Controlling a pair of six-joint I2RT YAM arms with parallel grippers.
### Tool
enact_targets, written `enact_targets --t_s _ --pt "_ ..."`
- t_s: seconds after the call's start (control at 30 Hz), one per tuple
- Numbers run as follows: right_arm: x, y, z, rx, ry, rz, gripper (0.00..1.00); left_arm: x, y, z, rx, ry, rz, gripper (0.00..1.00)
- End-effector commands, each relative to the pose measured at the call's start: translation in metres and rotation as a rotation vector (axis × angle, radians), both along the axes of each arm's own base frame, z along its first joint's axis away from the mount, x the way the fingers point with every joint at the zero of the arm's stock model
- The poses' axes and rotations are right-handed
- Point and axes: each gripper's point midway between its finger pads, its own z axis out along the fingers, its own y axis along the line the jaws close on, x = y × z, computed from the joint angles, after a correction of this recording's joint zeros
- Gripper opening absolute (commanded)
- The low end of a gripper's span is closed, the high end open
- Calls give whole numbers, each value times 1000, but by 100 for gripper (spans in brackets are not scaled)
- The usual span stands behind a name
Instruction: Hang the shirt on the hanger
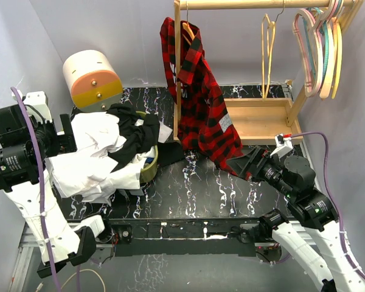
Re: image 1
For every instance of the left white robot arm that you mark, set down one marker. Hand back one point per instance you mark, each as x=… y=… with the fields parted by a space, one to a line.
x=27 y=137

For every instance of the aluminium table frame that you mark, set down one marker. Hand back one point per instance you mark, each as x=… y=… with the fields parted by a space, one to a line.
x=27 y=243

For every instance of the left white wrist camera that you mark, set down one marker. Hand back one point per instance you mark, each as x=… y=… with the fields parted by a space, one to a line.
x=36 y=104

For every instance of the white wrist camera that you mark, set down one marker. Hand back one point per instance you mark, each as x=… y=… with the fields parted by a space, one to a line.
x=36 y=104
x=283 y=145

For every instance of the white button-up shirt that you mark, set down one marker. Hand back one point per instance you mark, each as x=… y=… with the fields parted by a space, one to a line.
x=89 y=171

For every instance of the teal wooden hanger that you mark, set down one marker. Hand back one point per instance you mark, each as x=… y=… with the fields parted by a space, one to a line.
x=313 y=45

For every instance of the cream cylinder with coloured lid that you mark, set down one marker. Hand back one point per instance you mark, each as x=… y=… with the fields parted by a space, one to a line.
x=93 y=83

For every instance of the wooden clothes rack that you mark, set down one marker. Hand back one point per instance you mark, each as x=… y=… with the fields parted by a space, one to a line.
x=257 y=121

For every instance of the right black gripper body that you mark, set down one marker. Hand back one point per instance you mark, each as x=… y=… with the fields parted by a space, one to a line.
x=259 y=156

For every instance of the orange wooden hanger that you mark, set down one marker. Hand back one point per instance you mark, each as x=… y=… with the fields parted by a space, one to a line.
x=187 y=28

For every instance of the natural wide wooden hanger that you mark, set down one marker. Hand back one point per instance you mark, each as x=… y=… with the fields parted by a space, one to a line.
x=323 y=28

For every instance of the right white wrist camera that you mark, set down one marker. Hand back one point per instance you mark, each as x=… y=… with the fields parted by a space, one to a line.
x=283 y=145

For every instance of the red black plaid shirt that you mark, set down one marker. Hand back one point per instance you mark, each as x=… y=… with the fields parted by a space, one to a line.
x=205 y=123

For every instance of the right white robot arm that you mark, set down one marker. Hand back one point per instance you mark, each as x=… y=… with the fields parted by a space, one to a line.
x=333 y=266

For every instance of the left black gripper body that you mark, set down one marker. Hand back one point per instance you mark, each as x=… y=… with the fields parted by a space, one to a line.
x=52 y=143

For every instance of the black garment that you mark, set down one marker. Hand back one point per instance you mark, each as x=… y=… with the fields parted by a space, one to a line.
x=127 y=117

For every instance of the yellow wooden hanger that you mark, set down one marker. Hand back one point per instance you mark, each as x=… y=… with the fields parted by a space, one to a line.
x=340 y=24

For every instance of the olive green laundry basket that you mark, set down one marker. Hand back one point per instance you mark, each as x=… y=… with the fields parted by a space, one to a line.
x=149 y=165

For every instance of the thin natural wooden hanger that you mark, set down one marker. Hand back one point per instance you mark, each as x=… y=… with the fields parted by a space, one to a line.
x=268 y=35

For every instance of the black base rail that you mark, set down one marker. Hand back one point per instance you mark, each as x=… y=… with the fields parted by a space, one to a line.
x=197 y=236

